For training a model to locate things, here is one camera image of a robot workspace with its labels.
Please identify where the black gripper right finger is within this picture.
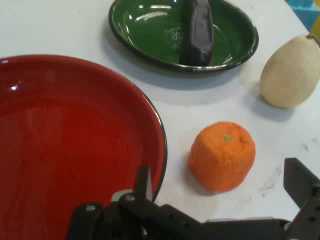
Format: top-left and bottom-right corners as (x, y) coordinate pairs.
(283, 157), (320, 240)

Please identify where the orange toy fruit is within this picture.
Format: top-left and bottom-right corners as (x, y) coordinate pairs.
(187, 121), (257, 193)

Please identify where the beige toy pear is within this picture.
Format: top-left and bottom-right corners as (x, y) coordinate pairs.
(259, 33), (320, 109)

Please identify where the red enamel plate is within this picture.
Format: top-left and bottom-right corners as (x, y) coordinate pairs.
(0, 54), (168, 240)

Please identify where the purple toy eggplant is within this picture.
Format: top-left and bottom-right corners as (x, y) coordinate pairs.
(178, 0), (215, 67)

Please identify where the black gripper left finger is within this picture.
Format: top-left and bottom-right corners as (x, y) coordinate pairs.
(66, 164), (206, 240)

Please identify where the blue giant toy block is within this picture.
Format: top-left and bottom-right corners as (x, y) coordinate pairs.
(286, 0), (320, 25)

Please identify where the yellow giant toy block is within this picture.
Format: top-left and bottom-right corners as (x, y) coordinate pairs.
(308, 14), (320, 37)

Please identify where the green enamel plate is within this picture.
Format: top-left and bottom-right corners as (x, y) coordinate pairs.
(108, 0), (260, 74)

